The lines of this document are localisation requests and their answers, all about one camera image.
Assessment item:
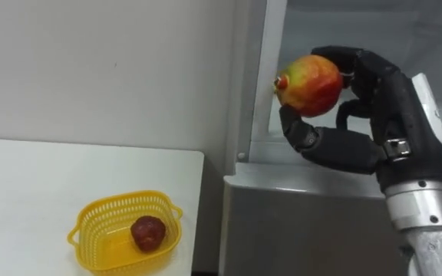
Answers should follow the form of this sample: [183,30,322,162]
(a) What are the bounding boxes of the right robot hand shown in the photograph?
[279,45,442,193]

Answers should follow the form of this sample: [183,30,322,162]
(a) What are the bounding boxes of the red yellow pomegranate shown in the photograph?
[273,54,345,118]

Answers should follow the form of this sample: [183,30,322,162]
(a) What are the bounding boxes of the grey fridge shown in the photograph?
[217,0,442,276]

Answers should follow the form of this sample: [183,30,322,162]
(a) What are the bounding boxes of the dark red fruit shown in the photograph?
[130,215,167,253]

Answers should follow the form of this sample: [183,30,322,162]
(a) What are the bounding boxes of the yellow plastic basket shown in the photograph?
[66,189,184,276]

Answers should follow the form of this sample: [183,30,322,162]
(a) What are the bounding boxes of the white table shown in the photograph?
[0,137,206,276]

